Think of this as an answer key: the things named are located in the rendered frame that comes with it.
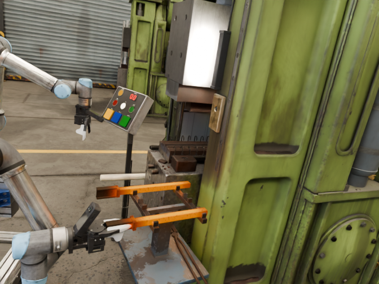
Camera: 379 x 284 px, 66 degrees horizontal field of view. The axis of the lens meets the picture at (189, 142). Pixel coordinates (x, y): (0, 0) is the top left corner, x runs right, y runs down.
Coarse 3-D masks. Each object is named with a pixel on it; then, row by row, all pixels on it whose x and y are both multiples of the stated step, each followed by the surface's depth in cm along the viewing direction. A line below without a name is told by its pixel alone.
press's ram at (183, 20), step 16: (192, 0) 136; (176, 16) 156; (192, 16) 137; (208, 16) 140; (224, 16) 143; (176, 32) 155; (192, 32) 139; (208, 32) 142; (176, 48) 155; (192, 48) 142; (208, 48) 145; (176, 64) 155; (192, 64) 145; (208, 64) 148; (176, 80) 154; (192, 80) 147; (208, 80) 151
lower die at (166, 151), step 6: (162, 144) 174; (162, 150) 174; (168, 150) 165; (174, 150) 163; (180, 150) 165; (186, 150) 166; (192, 150) 167; (198, 150) 169; (168, 156) 165; (168, 162) 164; (198, 162) 172; (204, 162) 173
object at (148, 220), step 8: (200, 208) 120; (144, 216) 109; (152, 216) 109; (160, 216) 110; (168, 216) 111; (176, 216) 112; (184, 216) 114; (192, 216) 116; (200, 216) 118; (112, 224) 101; (120, 224) 102; (136, 224) 105; (144, 224) 107
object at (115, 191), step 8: (152, 184) 134; (160, 184) 135; (168, 184) 136; (176, 184) 138; (184, 184) 139; (96, 192) 121; (104, 192) 123; (112, 192) 124; (120, 192) 125; (128, 192) 127
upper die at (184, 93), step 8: (168, 80) 166; (168, 88) 166; (176, 88) 154; (184, 88) 153; (192, 88) 154; (200, 88) 156; (208, 88) 158; (176, 96) 154; (184, 96) 154; (192, 96) 156; (200, 96) 158; (208, 96) 160
